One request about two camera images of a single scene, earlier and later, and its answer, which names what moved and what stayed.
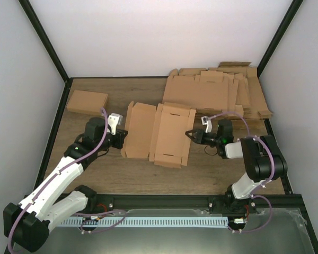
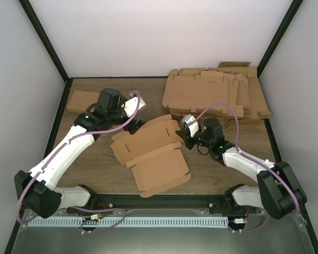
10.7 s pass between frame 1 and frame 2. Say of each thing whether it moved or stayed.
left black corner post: stayed
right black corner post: stayed
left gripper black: moved
